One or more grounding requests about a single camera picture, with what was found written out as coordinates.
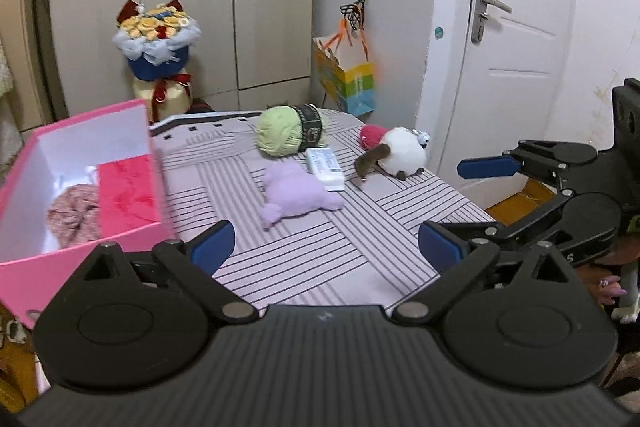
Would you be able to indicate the pink cardboard box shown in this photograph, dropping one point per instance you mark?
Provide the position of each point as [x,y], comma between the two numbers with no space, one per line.
[30,287]

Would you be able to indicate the white tissue pack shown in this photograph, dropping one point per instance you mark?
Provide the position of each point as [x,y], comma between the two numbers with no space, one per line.
[325,167]

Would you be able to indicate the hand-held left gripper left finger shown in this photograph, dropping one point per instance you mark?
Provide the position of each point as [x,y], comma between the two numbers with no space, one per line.
[212,249]

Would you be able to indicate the person's right hand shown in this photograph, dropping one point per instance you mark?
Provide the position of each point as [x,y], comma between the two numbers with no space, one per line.
[607,289]

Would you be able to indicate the flower bouquet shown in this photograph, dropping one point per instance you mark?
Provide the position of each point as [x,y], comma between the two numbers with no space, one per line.
[155,57]

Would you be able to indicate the white sheep plush toy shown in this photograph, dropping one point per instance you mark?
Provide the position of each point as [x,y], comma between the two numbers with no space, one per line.
[400,152]

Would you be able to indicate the purple plush toy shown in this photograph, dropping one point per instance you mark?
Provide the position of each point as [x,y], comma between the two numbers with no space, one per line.
[295,192]

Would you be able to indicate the grey wooden wardrobe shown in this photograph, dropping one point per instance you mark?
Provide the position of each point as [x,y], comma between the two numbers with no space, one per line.
[200,7]

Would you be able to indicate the green yarn ball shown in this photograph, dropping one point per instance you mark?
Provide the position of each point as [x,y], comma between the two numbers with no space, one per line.
[277,132]

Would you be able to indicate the pink red towel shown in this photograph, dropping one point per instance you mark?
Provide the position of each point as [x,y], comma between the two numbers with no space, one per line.
[130,192]

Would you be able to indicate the pink floral scrunchie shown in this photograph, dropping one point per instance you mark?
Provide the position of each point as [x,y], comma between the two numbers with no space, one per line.
[75,212]

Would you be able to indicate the colourful paper bag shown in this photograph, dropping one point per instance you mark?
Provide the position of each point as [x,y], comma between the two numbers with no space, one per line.
[355,87]

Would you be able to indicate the white door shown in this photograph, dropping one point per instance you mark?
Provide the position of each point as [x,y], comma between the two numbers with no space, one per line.
[520,107]

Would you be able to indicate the striped tablecloth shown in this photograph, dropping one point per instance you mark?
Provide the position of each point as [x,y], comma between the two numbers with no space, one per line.
[350,232]

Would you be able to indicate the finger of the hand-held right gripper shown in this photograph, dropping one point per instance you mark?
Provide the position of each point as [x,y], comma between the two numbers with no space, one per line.
[487,167]
[530,222]

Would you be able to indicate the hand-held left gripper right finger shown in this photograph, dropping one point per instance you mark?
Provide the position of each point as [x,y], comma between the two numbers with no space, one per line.
[440,249]

